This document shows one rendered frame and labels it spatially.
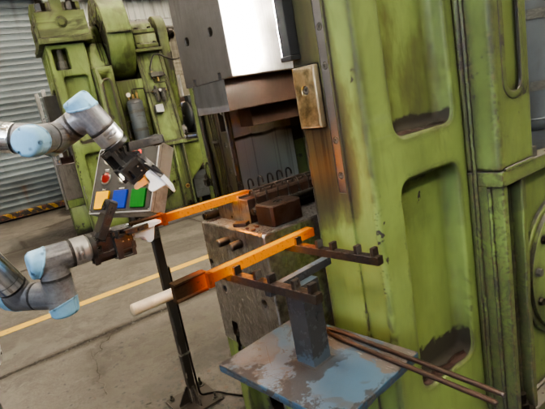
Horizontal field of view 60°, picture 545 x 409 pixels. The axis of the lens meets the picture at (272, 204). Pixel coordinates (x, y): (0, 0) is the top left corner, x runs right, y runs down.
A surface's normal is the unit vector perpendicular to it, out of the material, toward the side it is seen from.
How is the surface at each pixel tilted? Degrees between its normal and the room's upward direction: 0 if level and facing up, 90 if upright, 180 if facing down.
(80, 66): 90
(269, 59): 90
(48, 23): 90
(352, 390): 0
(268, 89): 90
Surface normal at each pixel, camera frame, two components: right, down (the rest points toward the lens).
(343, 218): -0.79, 0.27
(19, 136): 0.00, 0.22
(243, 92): 0.59, 0.07
